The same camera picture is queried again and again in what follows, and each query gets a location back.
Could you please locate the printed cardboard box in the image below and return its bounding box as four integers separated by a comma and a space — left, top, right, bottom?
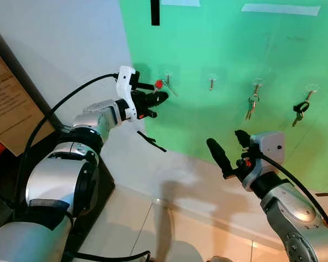
0, 41, 44, 157

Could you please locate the clear adhesive wall hook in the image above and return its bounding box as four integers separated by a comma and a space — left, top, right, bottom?
163, 71, 175, 88
206, 73, 218, 91
305, 83, 319, 102
251, 78, 264, 96

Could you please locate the key with red cap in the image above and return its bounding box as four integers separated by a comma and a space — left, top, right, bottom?
155, 79, 179, 98

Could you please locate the long white tape strip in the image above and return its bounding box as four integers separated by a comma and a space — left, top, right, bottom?
241, 3, 321, 16

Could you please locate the silver key bunch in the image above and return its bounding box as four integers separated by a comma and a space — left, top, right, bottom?
245, 93, 261, 121

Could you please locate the green backdrop sheet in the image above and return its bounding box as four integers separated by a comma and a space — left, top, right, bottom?
118, 0, 328, 194

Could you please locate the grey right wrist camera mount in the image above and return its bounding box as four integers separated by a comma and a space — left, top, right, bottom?
242, 131, 286, 192

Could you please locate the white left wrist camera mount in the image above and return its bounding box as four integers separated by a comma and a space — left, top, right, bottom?
116, 65, 141, 122

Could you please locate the black-headed key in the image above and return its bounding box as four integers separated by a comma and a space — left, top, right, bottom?
292, 99, 311, 128

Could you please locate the black floor cable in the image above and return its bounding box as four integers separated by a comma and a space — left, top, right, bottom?
63, 249, 152, 262

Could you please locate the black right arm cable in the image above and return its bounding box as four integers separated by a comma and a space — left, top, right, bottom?
256, 152, 328, 236

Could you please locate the black tape strip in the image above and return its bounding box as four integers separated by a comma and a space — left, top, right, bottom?
151, 0, 161, 26
137, 130, 168, 153

